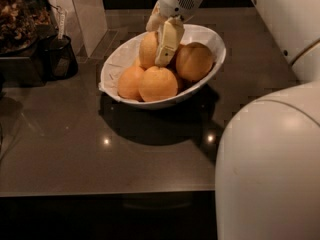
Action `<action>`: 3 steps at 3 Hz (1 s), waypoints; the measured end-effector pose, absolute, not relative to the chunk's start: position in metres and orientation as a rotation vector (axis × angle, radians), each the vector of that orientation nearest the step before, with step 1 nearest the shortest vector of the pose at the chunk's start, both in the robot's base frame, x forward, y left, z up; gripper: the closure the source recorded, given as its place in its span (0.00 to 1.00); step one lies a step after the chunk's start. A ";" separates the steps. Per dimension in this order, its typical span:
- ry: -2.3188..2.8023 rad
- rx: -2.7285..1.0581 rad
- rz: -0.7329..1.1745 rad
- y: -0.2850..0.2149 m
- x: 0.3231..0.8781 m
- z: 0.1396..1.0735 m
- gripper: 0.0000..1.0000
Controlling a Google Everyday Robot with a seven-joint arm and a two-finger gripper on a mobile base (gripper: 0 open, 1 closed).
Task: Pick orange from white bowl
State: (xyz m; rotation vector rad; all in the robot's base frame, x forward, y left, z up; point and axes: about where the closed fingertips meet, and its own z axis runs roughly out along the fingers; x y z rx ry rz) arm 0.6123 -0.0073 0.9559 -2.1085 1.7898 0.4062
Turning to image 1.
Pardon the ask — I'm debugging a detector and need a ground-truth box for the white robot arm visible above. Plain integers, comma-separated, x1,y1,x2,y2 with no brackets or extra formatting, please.
215,0,320,240

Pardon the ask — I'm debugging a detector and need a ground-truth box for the dark tray base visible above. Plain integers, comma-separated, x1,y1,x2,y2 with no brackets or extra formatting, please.
0,44,46,87

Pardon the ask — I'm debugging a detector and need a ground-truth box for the white paper bowl liner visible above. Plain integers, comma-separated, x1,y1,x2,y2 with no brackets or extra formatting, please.
99,36,141,101

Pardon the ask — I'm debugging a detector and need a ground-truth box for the black mesh cup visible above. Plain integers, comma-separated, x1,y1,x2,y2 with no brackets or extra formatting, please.
41,35,78,81

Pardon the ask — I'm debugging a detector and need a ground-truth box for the clear acrylic sign stand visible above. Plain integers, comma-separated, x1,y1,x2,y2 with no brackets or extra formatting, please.
49,0,108,57

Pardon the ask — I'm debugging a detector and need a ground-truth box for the white oval bowl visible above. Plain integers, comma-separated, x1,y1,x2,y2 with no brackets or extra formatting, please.
98,23,227,111

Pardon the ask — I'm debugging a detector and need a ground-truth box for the small hidden orange left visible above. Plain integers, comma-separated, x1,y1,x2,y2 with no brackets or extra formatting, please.
133,57,141,66

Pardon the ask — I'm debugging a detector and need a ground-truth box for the white tag utensil in cup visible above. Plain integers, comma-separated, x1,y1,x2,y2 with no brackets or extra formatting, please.
57,6,67,40

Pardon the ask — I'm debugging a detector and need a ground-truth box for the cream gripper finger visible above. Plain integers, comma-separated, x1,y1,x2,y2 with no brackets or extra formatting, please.
155,16,185,67
146,3,167,32

